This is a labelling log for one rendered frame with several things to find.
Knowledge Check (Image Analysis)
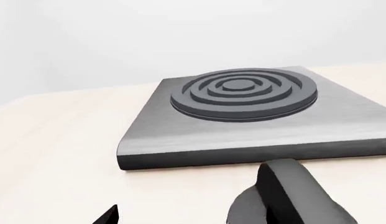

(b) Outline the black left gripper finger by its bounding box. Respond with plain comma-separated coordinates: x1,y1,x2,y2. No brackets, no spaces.
92,204,119,224

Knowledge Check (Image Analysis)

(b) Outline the grey brushed metal stove plate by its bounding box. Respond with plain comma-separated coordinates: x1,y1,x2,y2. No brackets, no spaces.
116,65,386,172

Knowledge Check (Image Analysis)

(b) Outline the dark ringed stove burner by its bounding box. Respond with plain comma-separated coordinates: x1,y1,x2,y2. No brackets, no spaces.
170,67,318,123

